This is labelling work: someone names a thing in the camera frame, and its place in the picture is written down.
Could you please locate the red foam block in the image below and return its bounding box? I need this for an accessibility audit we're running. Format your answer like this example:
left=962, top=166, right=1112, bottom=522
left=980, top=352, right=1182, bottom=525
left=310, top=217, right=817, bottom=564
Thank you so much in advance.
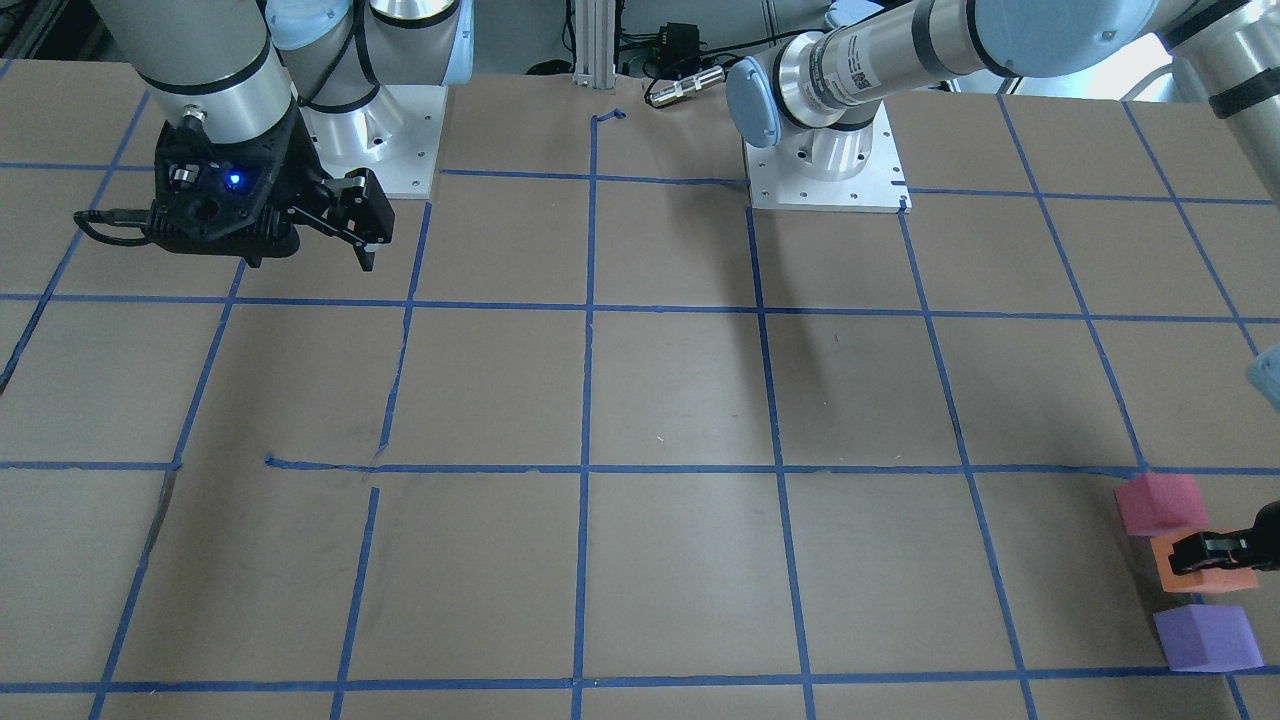
left=1114, top=471, right=1210, bottom=537

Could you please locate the aluminium frame post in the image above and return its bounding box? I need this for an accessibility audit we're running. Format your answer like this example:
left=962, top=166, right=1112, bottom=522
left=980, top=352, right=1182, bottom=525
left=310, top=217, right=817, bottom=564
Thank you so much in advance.
left=571, top=0, right=618, bottom=94

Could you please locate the purple foam block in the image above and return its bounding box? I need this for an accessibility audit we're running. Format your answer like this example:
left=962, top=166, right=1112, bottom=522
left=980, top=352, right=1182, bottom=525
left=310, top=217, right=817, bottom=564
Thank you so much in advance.
left=1152, top=603, right=1265, bottom=673

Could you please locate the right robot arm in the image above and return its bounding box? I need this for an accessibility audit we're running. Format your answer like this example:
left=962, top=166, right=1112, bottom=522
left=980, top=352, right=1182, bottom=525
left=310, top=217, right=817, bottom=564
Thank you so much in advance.
left=74, top=1, right=475, bottom=272

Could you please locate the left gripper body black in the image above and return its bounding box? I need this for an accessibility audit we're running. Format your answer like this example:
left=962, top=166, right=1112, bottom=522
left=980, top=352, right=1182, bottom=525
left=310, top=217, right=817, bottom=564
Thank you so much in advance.
left=1245, top=501, right=1279, bottom=571

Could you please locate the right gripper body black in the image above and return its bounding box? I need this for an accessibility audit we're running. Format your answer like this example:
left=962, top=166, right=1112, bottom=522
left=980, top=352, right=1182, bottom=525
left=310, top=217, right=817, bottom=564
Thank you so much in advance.
left=150, top=102, right=326, bottom=266

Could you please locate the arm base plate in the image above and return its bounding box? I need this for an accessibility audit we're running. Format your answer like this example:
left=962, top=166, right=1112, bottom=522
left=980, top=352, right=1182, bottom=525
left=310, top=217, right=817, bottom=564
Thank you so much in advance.
left=302, top=85, right=449, bottom=199
left=742, top=101, right=913, bottom=213

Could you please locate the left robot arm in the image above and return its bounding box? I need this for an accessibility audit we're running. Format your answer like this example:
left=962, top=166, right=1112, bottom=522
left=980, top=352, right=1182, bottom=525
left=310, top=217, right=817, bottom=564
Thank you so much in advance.
left=726, top=1, right=1277, bottom=520

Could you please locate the orange foam block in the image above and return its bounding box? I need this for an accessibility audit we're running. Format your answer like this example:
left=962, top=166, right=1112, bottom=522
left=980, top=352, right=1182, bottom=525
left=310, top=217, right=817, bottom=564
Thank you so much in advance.
left=1149, top=533, right=1260, bottom=594

